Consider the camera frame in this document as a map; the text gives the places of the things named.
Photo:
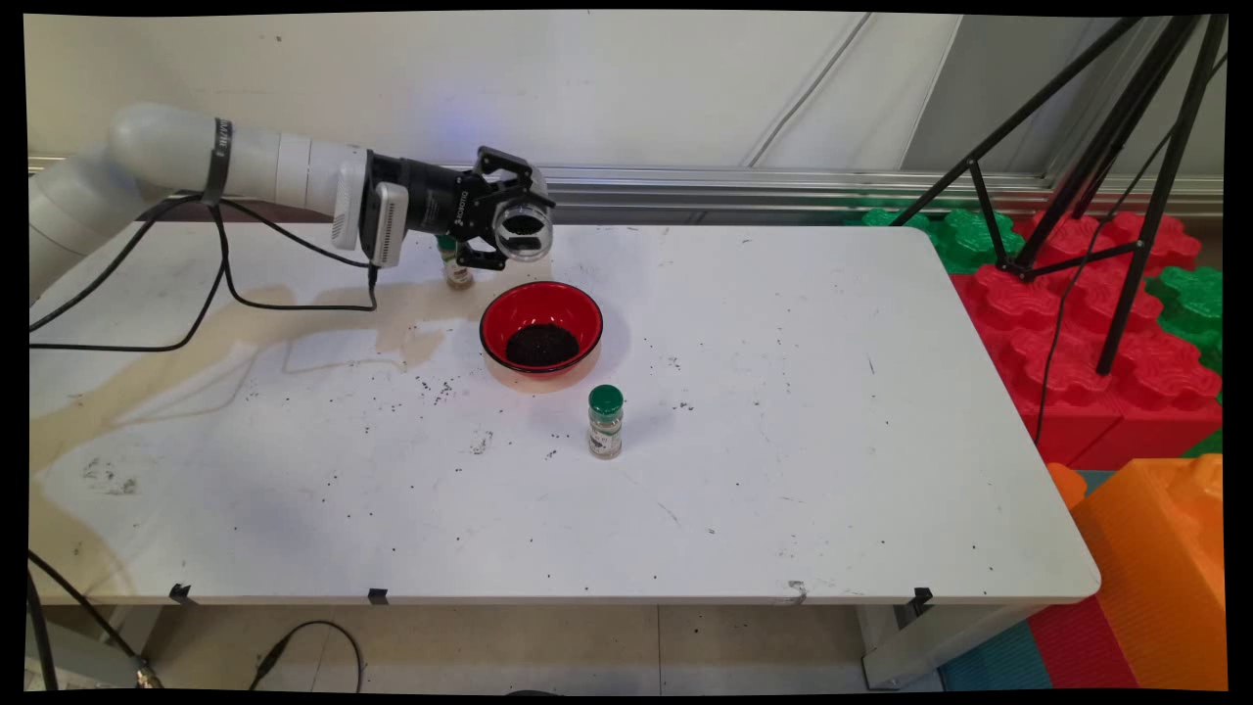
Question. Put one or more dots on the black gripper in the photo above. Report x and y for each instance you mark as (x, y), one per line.
(445, 201)

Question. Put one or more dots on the clear plastic jar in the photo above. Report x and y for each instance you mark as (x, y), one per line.
(524, 230)

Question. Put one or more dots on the black seeds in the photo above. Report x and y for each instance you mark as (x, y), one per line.
(541, 346)

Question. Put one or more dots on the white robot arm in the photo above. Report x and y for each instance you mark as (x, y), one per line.
(157, 147)

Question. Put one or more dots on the spice bottle with green lid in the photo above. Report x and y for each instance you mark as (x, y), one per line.
(456, 272)
(605, 421)

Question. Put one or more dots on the red bowl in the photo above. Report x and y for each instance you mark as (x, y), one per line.
(548, 308)

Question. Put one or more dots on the green foam block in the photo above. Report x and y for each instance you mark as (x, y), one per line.
(964, 240)
(1189, 304)

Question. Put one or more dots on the large red foam block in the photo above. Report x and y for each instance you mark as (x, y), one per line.
(1067, 333)

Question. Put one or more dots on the white table leg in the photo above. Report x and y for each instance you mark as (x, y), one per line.
(930, 646)

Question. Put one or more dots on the black tripod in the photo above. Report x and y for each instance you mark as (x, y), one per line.
(1165, 176)

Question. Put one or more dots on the blue floor mat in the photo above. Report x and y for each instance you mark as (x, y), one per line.
(994, 661)

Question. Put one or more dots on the orange foam block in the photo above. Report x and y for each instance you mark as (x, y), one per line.
(1155, 568)

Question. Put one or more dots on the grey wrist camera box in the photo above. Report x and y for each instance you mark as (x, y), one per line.
(389, 223)

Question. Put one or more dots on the aluminium wall rail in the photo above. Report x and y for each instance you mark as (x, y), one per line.
(685, 191)

